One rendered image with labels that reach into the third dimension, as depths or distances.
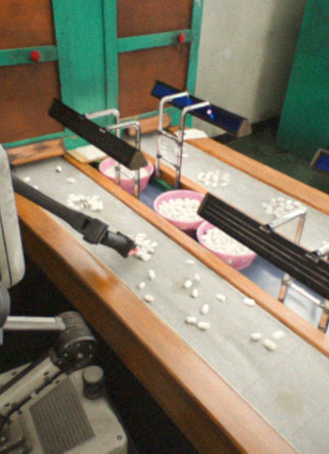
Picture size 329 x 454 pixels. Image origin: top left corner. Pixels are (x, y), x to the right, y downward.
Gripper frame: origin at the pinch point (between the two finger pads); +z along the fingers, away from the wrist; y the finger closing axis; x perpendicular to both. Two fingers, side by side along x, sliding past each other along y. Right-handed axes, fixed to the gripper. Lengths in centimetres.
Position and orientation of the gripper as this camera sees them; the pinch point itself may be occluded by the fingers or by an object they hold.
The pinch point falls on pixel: (135, 250)
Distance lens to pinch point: 175.5
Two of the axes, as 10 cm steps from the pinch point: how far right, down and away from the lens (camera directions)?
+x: -5.5, 8.3, 0.6
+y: -6.3, -4.6, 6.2
